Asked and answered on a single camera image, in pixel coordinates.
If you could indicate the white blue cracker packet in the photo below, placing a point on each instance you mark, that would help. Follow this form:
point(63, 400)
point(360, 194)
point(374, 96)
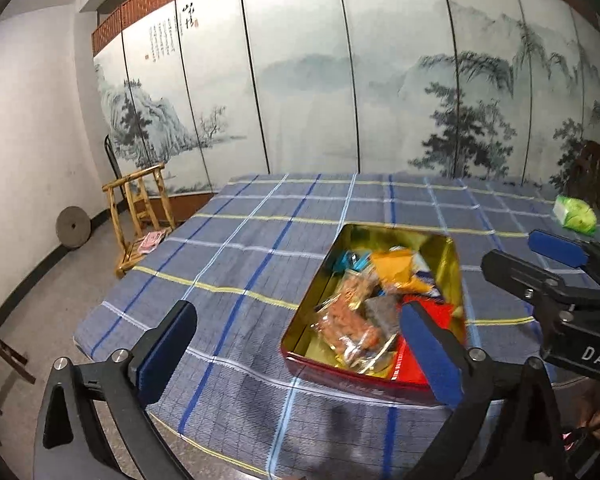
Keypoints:
point(425, 275)

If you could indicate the painted landscape folding screen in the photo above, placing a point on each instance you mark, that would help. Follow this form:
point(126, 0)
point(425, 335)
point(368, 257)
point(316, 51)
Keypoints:
point(330, 85)

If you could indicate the blue plaid tablecloth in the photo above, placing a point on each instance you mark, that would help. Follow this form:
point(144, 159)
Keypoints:
point(260, 270)

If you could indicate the red snack packet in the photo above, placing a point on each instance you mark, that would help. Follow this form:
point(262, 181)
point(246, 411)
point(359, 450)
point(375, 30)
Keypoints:
point(411, 365)

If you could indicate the red tin box gold inside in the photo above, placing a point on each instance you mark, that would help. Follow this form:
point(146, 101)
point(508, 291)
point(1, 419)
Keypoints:
point(310, 320)

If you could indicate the green packet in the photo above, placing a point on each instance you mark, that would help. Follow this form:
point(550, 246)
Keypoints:
point(575, 215)

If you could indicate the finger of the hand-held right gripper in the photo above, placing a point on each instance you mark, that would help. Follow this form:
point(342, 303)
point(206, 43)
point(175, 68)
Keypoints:
point(555, 247)
point(515, 270)

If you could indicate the round grey millstone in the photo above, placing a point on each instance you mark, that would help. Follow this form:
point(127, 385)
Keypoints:
point(73, 227)

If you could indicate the clear peanut packet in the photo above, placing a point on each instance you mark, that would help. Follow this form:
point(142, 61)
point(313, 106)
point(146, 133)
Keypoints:
point(350, 325)

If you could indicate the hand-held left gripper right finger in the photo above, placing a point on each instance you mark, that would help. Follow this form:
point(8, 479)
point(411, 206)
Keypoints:
point(430, 350)

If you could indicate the dark wooden chair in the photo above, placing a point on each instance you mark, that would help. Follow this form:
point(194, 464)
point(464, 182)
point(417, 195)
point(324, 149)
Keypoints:
point(10, 355)
point(597, 170)

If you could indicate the dark grey snack packet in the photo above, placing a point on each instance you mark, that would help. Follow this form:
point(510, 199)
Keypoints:
point(382, 310)

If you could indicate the bamboo chair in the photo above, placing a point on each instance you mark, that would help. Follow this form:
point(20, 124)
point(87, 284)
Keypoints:
point(116, 220)

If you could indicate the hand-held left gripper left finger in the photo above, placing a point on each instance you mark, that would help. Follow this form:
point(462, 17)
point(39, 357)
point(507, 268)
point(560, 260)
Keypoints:
point(165, 350)

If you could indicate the pink printed packet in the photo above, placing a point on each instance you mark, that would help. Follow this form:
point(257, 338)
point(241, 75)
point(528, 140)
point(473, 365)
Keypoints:
point(147, 242)

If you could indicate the clear blue ended candy packet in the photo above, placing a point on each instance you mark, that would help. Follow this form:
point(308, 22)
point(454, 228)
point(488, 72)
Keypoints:
point(347, 260)

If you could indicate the clear orange label snack packet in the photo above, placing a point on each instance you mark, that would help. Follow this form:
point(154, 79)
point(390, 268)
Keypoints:
point(355, 287)

